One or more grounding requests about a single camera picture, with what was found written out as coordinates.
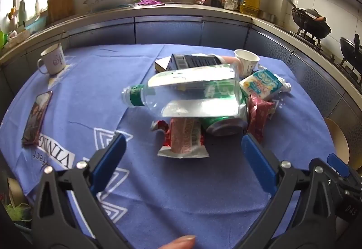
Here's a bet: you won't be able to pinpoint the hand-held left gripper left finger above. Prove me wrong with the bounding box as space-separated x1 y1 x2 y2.
31 132 133 249

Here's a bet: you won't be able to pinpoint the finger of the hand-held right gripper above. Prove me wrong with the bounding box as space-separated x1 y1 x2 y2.
309 158 331 174
327 153 362 190

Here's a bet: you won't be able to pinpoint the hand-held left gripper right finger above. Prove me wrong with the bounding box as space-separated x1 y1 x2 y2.
240 133 337 249

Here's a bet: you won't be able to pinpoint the beige plastic bin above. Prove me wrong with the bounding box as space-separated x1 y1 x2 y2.
324 117 350 165

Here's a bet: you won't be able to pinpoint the red snack wrapper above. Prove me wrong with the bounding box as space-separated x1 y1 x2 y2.
246 95 276 143

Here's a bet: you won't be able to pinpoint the green drink can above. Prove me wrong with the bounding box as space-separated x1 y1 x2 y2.
201 115 248 136

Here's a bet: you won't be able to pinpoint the pink sausage wrapper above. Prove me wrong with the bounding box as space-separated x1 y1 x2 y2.
151 117 210 159

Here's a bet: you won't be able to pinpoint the clear plastic bottle green label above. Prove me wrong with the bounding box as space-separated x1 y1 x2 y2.
121 65 249 119

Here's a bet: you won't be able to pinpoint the white paper cup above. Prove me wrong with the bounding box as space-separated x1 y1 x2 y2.
234 49 260 74

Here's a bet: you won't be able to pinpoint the pink paper cup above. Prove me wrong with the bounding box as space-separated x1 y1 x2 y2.
221 56 245 77

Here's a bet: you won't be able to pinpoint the small yellow red box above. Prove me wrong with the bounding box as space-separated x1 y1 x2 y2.
154 57 171 72

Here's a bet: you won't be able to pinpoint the black carton box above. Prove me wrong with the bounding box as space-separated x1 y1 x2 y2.
167 54 224 71

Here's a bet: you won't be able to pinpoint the blue printed tablecloth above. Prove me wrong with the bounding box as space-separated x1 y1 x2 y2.
0 44 340 249

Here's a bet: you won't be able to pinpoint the smartphone with patterned case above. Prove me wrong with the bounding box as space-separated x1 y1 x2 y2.
22 91 54 146

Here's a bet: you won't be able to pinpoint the black wok with lid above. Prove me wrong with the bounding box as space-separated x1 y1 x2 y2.
339 34 362 68

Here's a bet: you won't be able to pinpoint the black gas stove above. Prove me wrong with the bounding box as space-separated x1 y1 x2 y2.
291 27 362 82

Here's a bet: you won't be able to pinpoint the white enamel mug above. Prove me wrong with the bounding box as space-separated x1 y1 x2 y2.
37 44 67 75

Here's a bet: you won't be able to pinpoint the grey kitchen cabinet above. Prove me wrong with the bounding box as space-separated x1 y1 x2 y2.
0 3 362 148

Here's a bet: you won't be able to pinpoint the small steel bowl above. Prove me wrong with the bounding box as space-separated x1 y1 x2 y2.
259 10 278 23

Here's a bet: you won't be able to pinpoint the purple vegetable scraps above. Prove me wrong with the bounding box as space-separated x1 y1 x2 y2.
137 0 165 7

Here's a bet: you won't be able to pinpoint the wooden cutting board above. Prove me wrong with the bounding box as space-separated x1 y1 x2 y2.
48 0 74 23

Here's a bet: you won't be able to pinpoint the black wok with long handle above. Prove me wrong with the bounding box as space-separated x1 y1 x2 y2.
280 0 332 38

